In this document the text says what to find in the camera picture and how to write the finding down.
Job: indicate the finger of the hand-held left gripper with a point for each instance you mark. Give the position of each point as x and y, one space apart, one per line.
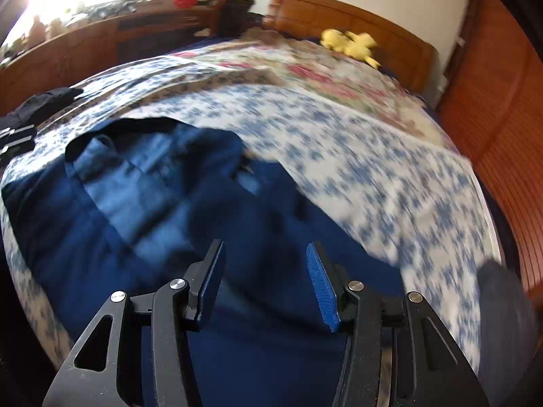
17 133
17 148

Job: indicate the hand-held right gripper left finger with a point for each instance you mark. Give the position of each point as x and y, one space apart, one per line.
210 288

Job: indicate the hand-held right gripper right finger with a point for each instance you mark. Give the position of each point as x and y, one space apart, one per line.
320 288

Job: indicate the navy blue jacket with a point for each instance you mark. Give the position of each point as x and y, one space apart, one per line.
254 220

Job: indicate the dark cloth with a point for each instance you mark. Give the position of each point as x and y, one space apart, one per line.
38 104

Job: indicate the long wooden cabinet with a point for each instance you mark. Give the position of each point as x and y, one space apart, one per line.
63 51

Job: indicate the blue floral white blanket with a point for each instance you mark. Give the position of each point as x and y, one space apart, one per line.
360 157

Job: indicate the grey trouser leg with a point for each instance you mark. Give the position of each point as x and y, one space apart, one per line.
507 313

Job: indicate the pink floral quilt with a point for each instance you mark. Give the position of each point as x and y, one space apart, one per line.
339 80

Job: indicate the red bowl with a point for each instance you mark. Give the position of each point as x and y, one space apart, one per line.
185 4

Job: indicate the wooden slatted wardrobe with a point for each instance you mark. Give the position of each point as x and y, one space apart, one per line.
509 135

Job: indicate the yellow plush toy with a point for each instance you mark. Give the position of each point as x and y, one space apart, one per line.
345 44

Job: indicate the dark wooden chair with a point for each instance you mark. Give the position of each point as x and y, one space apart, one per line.
235 12

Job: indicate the wooden bed headboard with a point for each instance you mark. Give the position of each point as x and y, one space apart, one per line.
305 12

